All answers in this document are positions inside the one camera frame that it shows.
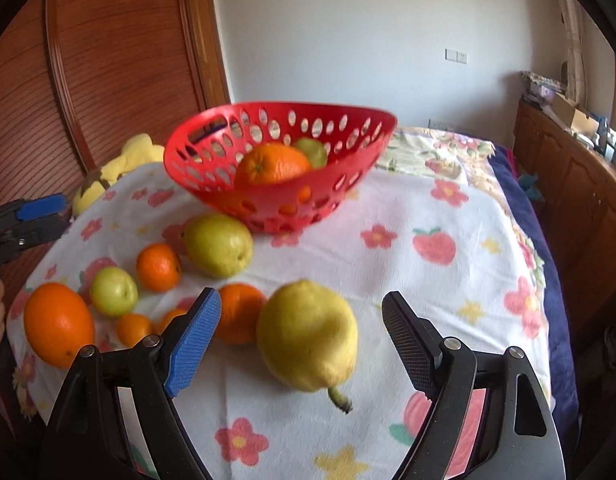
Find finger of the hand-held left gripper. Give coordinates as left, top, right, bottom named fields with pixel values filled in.
left=2, top=215, right=73, bottom=252
left=0, top=195, right=69, bottom=227

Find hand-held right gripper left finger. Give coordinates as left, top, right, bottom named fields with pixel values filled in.
left=43, top=287, right=223, bottom=480

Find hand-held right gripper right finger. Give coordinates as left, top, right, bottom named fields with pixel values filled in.
left=381, top=291, right=569, bottom=480

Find small mandarin orange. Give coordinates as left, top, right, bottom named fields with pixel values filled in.
left=155, top=307, right=189, bottom=336
left=116, top=313, right=155, bottom=348

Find large orange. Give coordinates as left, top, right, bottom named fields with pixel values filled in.
left=23, top=282, right=96, bottom=370
left=234, top=142, right=314, bottom=188
left=215, top=283, right=268, bottom=346

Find medium mandarin orange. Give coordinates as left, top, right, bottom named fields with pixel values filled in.
left=136, top=243, right=183, bottom=293

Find green apple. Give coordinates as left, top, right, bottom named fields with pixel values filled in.
left=89, top=266, right=139, bottom=317

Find yellow-green pear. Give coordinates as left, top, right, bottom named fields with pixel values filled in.
left=183, top=213, right=255, bottom=279

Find large pear with stem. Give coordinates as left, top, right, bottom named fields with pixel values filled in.
left=256, top=279, right=360, bottom=415

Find red perforated plastic basket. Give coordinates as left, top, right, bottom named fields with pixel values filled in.
left=163, top=101, right=398, bottom=236

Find yellow plush toy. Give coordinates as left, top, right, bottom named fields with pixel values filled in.
left=70, top=134, right=166, bottom=218

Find dark blue blanket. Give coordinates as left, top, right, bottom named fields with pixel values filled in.
left=488, top=145, right=581, bottom=461

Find wooden wardrobe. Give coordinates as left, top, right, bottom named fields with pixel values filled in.
left=0, top=0, right=232, bottom=306

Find floral quilt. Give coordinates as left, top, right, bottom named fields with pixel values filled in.
left=375, top=127, right=546, bottom=286

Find teal cloth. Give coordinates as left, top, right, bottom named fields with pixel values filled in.
left=518, top=172, right=546, bottom=203

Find small green fruit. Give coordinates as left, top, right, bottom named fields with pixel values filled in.
left=293, top=137, right=329, bottom=170

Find wooden cabinet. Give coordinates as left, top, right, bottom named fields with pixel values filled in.
left=513, top=100, right=616, bottom=351

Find assorted small cabinet-top items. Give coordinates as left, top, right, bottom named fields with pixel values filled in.
left=588, top=115, right=616, bottom=171

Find cardboard box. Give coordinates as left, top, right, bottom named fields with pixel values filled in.
left=550, top=92, right=599, bottom=133

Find patterned folded cloth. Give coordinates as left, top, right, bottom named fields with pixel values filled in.
left=520, top=71, right=559, bottom=108

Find patterned curtain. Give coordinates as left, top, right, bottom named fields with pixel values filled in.
left=550, top=0, right=589, bottom=106

